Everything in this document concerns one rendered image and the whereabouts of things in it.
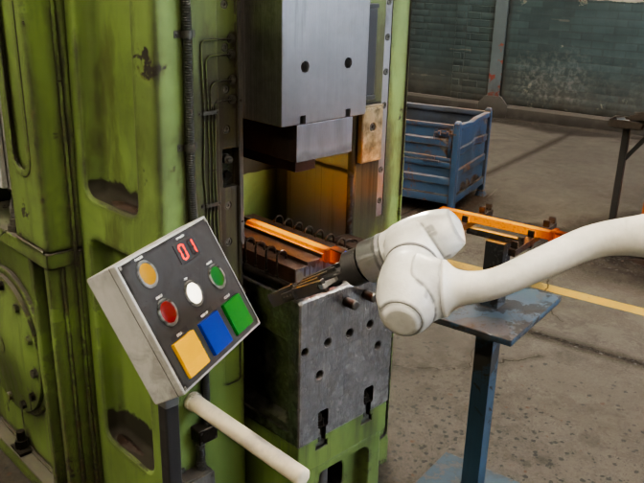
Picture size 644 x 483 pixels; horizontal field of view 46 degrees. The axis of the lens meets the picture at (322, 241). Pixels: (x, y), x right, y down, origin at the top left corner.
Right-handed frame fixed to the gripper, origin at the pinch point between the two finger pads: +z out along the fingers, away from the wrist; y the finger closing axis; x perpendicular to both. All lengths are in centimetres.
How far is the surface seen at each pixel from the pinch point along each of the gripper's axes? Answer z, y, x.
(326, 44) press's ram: -17, 44, 46
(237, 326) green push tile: 12.5, -3.0, -2.0
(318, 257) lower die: 12.1, 44.1, -2.6
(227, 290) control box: 13.3, 1.0, 5.4
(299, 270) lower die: 15.1, 36.6, -2.8
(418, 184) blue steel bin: 102, 405, -41
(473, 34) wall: 101, 843, 50
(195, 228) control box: 13.3, 1.1, 20.9
